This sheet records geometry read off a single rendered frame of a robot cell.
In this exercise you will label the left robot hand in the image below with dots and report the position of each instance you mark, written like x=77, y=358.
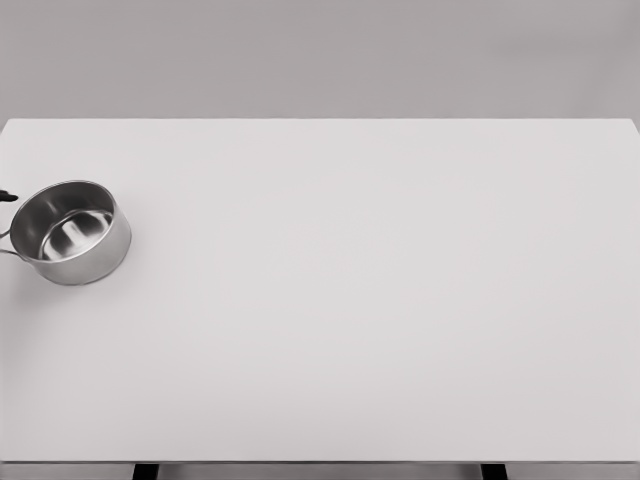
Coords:
x=7, y=196

